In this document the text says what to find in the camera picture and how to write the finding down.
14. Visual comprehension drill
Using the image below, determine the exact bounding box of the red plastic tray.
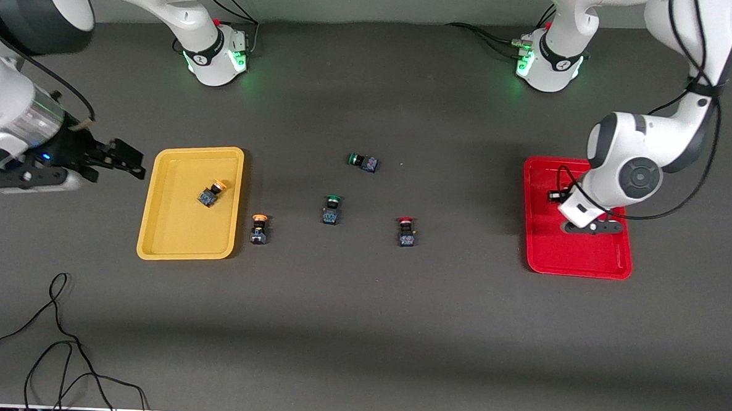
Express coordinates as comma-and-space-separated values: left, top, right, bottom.
518, 156, 638, 281

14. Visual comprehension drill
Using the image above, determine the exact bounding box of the yellow plastic tray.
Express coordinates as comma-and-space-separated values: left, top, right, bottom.
136, 143, 246, 265

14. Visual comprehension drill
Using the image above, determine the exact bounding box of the thin black loose cable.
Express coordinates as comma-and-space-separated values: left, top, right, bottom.
0, 270, 155, 411

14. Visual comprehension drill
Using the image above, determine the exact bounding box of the black right arm base cable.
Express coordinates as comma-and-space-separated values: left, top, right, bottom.
207, 0, 262, 54

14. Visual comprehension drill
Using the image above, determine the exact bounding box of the black arm base cable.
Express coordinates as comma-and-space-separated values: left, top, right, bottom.
444, 21, 535, 60
207, 0, 262, 54

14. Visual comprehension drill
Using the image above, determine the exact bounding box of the black left arm base cable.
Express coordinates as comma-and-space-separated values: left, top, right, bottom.
444, 21, 535, 60

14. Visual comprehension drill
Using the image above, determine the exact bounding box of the green push button switch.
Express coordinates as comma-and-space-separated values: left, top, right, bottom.
322, 194, 343, 226
347, 152, 380, 174

